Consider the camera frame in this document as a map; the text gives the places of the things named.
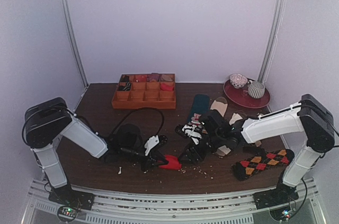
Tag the black red argyle sock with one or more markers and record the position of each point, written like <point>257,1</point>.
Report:
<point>262,161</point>

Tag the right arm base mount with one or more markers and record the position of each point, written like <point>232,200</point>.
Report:
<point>280,202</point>

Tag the right aluminium post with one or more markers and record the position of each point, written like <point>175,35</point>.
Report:
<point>273,38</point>

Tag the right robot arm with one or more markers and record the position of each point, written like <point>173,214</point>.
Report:
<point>211,131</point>

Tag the wooden divided organizer tray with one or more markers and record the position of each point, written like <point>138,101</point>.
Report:
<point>145,92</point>

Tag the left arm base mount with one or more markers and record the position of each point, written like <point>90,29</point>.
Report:
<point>71,204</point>

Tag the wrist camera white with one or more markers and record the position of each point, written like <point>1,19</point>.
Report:
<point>150,144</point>
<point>189,131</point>

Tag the striped grey cup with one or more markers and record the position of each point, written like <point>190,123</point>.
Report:
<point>256,89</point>

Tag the aluminium table rail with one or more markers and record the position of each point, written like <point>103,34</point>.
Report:
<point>120,207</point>

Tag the patterned white bowl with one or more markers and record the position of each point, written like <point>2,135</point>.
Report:
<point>238,80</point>

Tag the green reindeer sock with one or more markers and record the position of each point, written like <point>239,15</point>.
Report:
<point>199,107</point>

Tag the white brown sock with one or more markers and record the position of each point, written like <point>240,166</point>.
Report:
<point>223,150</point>

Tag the brown argyle sock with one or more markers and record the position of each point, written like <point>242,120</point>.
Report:
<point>259,143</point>

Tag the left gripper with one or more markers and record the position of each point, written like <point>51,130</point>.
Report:
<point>152,161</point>

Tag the black white sock in tray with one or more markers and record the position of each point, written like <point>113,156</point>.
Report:
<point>125,86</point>

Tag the red plate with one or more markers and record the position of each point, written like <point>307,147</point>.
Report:
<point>241,97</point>

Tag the left aluminium post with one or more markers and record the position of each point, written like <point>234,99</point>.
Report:
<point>73,42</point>

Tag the aluminium post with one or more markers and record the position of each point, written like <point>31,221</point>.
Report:
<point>73,42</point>
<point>273,38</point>

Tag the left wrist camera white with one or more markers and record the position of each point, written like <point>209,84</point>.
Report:
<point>150,144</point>

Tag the cream striped sock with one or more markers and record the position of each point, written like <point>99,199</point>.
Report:
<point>220,104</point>

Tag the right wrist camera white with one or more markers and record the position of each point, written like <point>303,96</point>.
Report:
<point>189,131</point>

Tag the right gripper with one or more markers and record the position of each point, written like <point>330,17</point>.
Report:
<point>194,151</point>

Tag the rolled red sock in tray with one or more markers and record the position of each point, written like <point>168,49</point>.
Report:
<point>169,86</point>

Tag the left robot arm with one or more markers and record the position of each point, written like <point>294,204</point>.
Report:
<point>44,122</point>

